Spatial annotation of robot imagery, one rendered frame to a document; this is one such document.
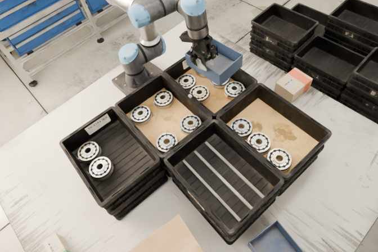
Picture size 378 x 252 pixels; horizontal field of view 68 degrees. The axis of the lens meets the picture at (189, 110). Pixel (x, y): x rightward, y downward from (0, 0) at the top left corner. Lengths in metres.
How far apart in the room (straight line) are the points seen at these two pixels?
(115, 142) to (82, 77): 1.70
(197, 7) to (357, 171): 1.04
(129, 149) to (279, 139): 0.70
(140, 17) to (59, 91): 2.16
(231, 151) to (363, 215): 0.60
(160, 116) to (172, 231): 0.56
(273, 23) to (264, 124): 1.24
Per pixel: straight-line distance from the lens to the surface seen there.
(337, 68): 2.34
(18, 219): 1.64
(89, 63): 3.15
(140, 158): 1.34
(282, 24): 2.45
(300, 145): 1.36
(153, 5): 0.99
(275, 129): 1.38
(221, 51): 1.31
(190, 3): 0.93
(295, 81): 1.64
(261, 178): 1.26
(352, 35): 2.43
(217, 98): 1.46
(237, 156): 1.29
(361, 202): 1.48
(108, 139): 1.45
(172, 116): 1.42
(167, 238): 1.17
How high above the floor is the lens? 1.99
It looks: 54 degrees down
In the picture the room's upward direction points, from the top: 11 degrees counter-clockwise
